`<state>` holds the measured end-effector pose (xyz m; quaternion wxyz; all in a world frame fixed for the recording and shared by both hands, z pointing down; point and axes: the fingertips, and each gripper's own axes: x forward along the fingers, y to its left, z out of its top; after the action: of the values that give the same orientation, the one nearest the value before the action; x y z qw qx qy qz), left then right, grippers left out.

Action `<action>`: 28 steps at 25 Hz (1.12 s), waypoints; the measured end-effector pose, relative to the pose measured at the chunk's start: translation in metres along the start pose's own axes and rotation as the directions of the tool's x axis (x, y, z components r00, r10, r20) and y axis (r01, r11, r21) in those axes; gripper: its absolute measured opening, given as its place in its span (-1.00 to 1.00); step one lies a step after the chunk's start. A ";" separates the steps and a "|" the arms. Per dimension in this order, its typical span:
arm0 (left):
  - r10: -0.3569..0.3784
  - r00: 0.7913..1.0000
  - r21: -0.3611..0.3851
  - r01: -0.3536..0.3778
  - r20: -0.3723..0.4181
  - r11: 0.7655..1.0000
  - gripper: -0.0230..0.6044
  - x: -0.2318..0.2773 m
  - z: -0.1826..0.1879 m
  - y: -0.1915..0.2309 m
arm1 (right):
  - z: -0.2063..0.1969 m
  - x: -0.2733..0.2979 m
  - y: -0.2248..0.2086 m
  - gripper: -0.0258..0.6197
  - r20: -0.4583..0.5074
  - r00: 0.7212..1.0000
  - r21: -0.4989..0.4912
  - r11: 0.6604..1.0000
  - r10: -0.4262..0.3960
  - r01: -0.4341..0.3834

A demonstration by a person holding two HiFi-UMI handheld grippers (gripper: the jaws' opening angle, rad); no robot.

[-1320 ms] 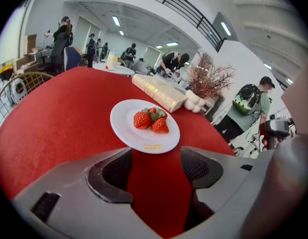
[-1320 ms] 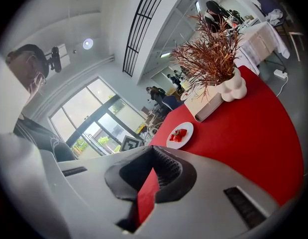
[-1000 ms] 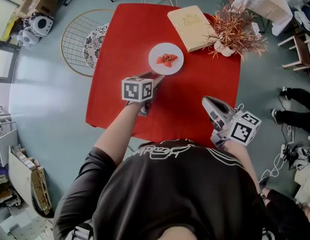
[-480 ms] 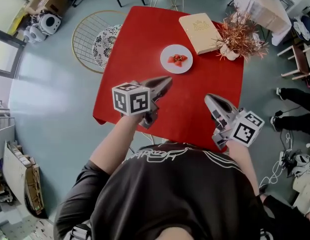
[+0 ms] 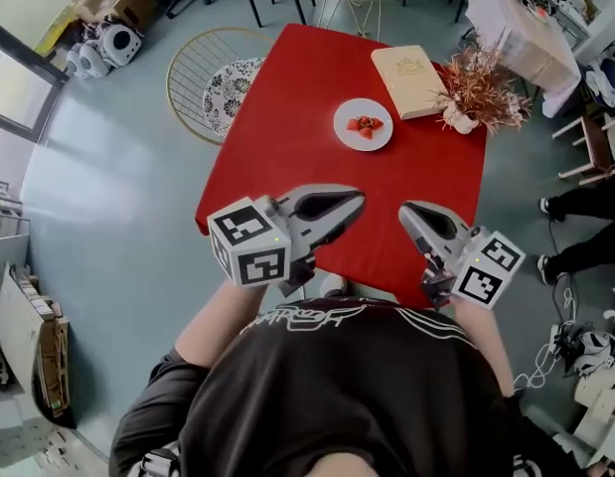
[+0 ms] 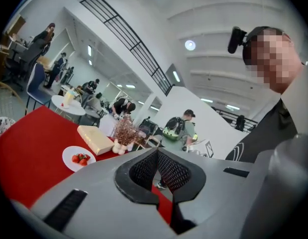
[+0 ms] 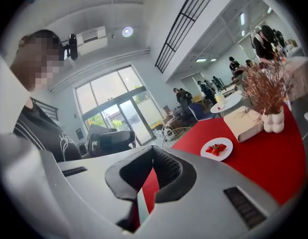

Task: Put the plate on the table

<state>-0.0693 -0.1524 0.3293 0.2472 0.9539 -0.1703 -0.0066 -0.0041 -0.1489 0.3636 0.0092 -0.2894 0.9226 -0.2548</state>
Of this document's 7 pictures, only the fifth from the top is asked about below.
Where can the red tablecloth table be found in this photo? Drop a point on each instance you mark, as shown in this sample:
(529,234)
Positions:
(297,142)

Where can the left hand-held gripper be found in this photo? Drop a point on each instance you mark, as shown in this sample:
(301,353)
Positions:
(252,261)

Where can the brown cardboard boxes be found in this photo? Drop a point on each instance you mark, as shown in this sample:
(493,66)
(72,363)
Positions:
(118,3)

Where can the person's right forearm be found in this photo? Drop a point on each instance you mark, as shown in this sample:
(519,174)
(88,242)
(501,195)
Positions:
(486,346)

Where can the table with pale cloth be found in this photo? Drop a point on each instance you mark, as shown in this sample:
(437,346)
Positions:
(525,38)

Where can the person's white shoe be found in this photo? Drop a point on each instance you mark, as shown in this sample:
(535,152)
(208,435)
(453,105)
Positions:
(333,286)

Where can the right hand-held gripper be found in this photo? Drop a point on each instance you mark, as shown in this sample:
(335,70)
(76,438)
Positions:
(486,281)

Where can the person's black printed t-shirt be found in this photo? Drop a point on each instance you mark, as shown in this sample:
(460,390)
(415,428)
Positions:
(337,395)

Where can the beige hardcover book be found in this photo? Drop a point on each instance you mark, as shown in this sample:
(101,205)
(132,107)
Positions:
(409,82)

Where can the white pet carrier backpack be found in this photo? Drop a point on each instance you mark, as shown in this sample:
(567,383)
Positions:
(94,60)
(73,62)
(122,45)

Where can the dried plant in white pot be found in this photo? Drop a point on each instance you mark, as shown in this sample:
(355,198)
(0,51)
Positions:
(478,92)

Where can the black framed glass door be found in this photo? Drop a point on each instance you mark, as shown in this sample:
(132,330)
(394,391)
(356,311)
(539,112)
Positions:
(24,52)

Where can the white round plate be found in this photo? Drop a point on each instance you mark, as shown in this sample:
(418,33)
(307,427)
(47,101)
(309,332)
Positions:
(374,107)

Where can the black and white patterned cushion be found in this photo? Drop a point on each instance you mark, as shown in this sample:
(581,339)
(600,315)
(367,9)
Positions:
(227,97)

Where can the wooden chair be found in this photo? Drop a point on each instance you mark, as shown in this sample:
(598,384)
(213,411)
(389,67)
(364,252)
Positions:
(597,147)

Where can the brown cardboard rack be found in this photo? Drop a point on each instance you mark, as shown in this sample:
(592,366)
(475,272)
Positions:
(44,346)

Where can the person's left forearm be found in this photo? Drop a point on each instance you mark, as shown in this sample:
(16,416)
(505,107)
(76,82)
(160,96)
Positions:
(212,326)

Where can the blue chair with white cloth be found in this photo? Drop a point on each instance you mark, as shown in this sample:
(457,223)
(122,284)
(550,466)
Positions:
(610,82)

